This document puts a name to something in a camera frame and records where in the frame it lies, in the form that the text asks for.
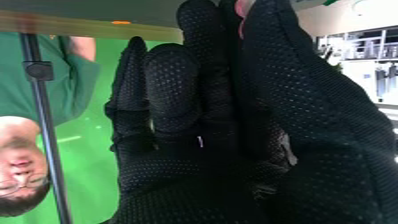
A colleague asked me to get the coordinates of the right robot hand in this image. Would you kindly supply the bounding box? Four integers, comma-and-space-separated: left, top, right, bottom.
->
100, 0, 398, 224

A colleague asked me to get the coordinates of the pink flower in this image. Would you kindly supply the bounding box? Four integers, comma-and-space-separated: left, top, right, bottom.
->
233, 0, 251, 38

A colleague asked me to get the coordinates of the person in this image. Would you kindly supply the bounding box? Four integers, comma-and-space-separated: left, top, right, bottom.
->
0, 31, 103, 218

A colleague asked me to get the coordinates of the black stand pole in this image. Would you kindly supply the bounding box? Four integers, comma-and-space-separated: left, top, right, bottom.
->
20, 32, 75, 224

